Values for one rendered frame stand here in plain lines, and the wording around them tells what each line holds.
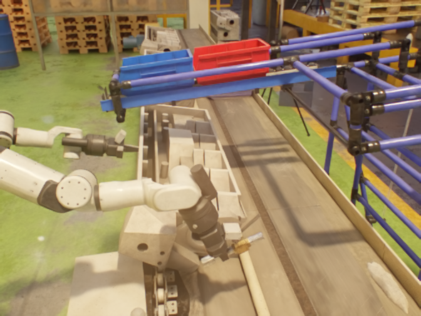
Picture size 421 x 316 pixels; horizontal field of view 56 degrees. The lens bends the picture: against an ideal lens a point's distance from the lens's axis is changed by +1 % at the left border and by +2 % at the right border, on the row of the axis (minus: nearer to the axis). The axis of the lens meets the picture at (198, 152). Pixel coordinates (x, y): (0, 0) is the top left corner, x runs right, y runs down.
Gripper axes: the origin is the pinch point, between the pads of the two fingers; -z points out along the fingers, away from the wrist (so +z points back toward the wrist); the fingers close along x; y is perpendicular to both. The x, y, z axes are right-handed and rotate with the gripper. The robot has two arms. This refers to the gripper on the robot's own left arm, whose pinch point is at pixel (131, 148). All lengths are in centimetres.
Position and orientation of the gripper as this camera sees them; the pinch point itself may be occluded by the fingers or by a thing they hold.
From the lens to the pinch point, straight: 162.7
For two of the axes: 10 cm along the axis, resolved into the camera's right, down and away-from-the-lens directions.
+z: -9.8, -0.9, -1.7
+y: 1.5, -9.0, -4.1
